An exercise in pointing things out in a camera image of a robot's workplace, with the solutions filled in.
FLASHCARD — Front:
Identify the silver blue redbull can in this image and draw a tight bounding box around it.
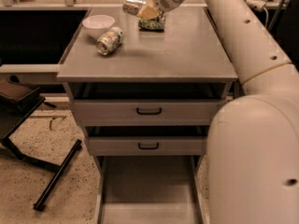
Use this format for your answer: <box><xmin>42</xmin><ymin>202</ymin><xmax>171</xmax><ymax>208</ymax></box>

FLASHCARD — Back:
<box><xmin>122</xmin><ymin>0</ymin><xmax>146</xmax><ymax>16</ymax></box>

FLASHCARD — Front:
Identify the green soda can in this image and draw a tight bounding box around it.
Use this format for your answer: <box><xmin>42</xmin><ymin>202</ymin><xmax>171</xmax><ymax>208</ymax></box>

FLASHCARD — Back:
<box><xmin>138</xmin><ymin>16</ymin><xmax>165</xmax><ymax>31</ymax></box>

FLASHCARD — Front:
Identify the bottom grey drawer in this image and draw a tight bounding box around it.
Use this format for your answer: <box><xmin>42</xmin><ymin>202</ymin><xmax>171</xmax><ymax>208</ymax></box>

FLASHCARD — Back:
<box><xmin>94</xmin><ymin>156</ymin><xmax>206</xmax><ymax>224</ymax></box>

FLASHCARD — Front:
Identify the top grey drawer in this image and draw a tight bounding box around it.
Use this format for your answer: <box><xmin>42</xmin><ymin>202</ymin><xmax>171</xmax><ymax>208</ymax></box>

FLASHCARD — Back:
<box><xmin>70</xmin><ymin>83</ymin><xmax>225</xmax><ymax>126</ymax></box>

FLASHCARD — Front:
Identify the grey drawer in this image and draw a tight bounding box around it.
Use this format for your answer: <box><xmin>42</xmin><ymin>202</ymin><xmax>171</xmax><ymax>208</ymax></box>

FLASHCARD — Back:
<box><xmin>85</xmin><ymin>125</ymin><xmax>208</xmax><ymax>156</ymax></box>
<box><xmin>94</xmin><ymin>156</ymin><xmax>206</xmax><ymax>224</ymax></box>
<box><xmin>70</xmin><ymin>83</ymin><xmax>225</xmax><ymax>126</ymax></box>

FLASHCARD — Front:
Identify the white bowl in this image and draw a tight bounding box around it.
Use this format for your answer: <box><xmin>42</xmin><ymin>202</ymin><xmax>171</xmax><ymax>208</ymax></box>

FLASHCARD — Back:
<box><xmin>82</xmin><ymin>15</ymin><xmax>115</xmax><ymax>39</ymax></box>

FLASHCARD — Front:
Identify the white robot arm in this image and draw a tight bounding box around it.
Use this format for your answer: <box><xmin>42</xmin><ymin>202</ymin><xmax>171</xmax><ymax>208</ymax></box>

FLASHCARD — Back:
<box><xmin>139</xmin><ymin>0</ymin><xmax>299</xmax><ymax>224</ymax></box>

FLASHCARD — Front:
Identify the black table stand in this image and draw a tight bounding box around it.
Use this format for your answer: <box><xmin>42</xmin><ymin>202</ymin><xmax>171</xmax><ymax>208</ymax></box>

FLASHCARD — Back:
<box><xmin>0</xmin><ymin>75</ymin><xmax>83</xmax><ymax>212</ymax></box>

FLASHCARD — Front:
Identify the silver orange soda can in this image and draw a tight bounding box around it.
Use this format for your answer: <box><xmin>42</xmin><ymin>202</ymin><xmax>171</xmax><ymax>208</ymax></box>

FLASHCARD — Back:
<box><xmin>96</xmin><ymin>27</ymin><xmax>123</xmax><ymax>55</ymax></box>

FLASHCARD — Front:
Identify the white power strip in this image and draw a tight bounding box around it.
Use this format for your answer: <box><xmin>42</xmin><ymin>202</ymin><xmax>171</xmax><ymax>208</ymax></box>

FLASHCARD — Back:
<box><xmin>244</xmin><ymin>0</ymin><xmax>266</xmax><ymax>12</ymax></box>

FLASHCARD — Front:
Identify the grey drawer cabinet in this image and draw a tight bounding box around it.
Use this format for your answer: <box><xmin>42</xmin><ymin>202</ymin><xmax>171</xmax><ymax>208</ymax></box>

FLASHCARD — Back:
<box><xmin>58</xmin><ymin>6</ymin><xmax>237</xmax><ymax>224</ymax></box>

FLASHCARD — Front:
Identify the middle grey drawer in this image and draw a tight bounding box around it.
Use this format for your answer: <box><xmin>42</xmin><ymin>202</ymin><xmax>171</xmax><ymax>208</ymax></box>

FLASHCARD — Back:
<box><xmin>85</xmin><ymin>125</ymin><xmax>208</xmax><ymax>156</ymax></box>

